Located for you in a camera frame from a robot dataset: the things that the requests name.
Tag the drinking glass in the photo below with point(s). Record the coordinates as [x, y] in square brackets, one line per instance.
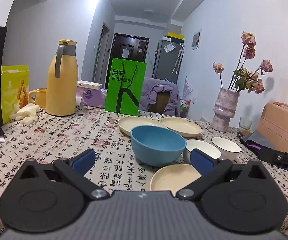
[245, 125]

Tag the green paper bag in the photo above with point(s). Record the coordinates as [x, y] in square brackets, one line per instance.
[126, 92]

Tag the dried pink roses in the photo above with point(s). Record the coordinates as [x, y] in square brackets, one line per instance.
[248, 80]

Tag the purple jacket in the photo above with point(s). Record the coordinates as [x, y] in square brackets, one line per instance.
[171, 97]

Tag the grey purple cloth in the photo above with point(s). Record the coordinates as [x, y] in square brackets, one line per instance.
[256, 141]

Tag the round ceiling light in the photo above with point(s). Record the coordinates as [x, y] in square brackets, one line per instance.
[148, 11]

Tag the wooden chair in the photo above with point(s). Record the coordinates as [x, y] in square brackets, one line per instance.
[158, 102]

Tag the yellow-green snack box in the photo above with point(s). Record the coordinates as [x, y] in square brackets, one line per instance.
[14, 92]

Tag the white bowl with black rim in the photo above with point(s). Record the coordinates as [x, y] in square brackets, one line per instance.
[201, 147]
[227, 147]

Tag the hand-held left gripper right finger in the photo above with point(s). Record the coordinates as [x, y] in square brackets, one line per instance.
[202, 161]

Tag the small storage rack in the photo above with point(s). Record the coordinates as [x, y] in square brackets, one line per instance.
[185, 107]

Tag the white flat box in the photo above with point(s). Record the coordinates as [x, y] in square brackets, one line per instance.
[89, 84]

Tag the tan small suitcase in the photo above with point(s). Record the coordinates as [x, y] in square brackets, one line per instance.
[281, 127]

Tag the pink ribbed vase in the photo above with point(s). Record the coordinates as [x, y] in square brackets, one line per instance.
[225, 110]

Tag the purple tissue pack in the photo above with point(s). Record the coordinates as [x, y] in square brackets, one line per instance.
[91, 97]

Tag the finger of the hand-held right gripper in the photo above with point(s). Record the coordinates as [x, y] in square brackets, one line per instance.
[283, 161]

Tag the white rubber gloves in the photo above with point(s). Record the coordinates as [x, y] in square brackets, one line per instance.
[26, 112]

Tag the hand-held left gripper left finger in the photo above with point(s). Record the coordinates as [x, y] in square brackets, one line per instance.
[84, 160]

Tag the yellow thermos jug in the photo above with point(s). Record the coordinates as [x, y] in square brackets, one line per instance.
[61, 90]

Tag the yellow box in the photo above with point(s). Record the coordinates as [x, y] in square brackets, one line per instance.
[175, 35]

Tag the yellow mug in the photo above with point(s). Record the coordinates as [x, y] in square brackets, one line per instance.
[40, 98]

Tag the wall picture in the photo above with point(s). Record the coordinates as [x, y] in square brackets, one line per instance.
[196, 39]

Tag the folded umbrella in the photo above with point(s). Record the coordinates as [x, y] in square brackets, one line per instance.
[178, 57]

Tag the cream plate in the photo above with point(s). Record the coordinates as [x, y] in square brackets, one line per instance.
[171, 177]
[134, 122]
[181, 127]

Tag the calligraphy print tablecloth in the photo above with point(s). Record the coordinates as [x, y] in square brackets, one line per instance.
[59, 140]

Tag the white paper sheet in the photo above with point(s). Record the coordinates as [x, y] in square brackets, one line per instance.
[169, 47]

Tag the blue bowl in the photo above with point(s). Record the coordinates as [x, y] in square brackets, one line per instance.
[156, 150]

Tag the grey refrigerator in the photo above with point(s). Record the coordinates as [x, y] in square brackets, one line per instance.
[163, 65]

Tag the small red black box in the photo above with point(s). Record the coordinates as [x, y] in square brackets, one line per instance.
[242, 134]

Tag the dark entrance door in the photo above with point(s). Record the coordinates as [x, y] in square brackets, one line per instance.
[131, 45]

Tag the white door notice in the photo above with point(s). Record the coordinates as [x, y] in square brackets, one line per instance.
[125, 53]

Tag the grey interior door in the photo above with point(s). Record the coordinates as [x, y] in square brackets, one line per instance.
[102, 52]

